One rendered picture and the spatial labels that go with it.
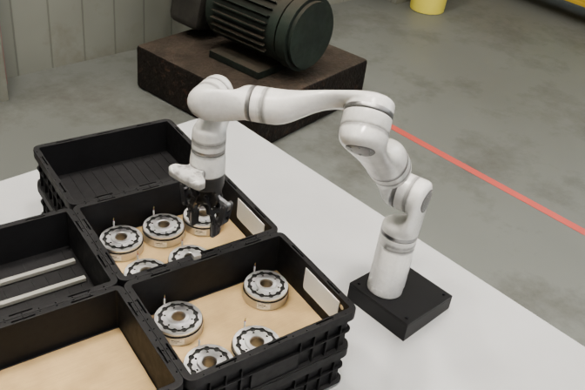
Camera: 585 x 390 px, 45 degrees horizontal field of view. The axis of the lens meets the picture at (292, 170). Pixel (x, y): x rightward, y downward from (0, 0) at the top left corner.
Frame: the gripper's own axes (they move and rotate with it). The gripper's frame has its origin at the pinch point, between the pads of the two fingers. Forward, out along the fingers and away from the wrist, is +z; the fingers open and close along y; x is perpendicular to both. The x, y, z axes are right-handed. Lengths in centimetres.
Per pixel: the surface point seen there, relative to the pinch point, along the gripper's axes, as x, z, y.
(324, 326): 0.4, 7.0, -34.0
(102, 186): -9.0, 16.3, 45.7
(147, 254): 2.0, 16.4, 15.8
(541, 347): -52, 29, -67
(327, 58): -242, 68, 125
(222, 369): 22.7, 7.2, -26.7
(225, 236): -16.4, 16.2, 7.5
